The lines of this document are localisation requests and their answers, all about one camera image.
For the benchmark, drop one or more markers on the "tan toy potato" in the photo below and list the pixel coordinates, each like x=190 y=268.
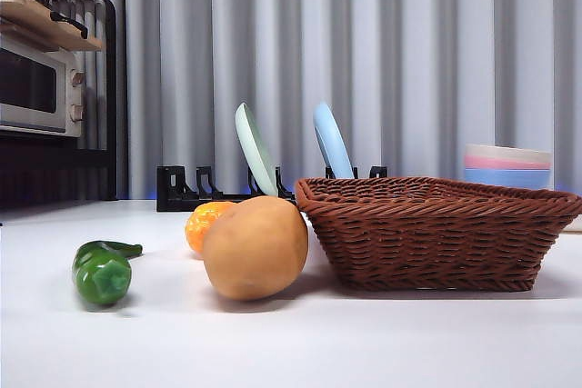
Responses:
x=254 y=251

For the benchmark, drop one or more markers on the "brown woven wicker basket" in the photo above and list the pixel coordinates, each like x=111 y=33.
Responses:
x=432 y=242

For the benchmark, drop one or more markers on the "pale green plate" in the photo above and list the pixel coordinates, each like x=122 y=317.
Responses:
x=252 y=147

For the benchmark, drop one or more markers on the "light blue plate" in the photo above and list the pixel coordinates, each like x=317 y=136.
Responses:
x=332 y=142

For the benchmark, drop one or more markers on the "black plastic dish rack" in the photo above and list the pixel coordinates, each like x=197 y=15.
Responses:
x=173 y=201

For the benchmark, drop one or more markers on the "black metal shelf rack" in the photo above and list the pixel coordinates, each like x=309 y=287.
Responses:
x=113 y=88

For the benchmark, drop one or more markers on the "pink bowl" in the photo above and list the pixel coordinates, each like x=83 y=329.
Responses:
x=500 y=164

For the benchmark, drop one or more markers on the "beige bowl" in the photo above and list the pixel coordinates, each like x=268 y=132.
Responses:
x=504 y=153

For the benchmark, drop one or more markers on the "silver toaster oven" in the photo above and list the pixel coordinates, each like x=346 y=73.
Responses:
x=63 y=88

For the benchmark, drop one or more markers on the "white plate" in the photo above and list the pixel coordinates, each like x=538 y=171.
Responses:
x=575 y=224

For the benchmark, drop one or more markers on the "wooden cutting board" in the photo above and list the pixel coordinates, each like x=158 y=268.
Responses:
x=27 y=15

